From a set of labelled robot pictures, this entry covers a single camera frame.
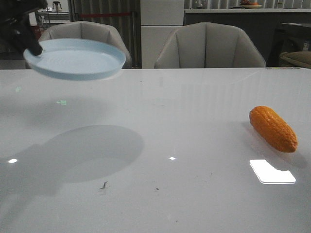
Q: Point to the grey upholstered chair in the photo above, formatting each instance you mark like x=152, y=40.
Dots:
x=209, y=45
x=91, y=31

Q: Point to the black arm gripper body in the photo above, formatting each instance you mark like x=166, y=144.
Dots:
x=16, y=10

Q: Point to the grey upholstered chair left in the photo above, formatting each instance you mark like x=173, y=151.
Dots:
x=91, y=31

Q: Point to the light blue round plate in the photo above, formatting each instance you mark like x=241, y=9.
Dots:
x=76, y=59

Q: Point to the grey upholstered chair right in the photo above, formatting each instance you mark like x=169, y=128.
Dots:
x=209, y=45

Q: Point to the white cabinet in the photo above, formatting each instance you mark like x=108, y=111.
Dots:
x=157, y=19

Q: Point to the orange toy corn cob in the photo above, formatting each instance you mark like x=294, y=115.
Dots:
x=273, y=129

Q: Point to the fruit bowl on counter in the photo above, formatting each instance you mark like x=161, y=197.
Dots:
x=249, y=4

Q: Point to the olive cushioned seat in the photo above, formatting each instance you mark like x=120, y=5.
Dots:
x=295, y=59

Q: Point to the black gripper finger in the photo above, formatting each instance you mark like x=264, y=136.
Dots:
x=22, y=37

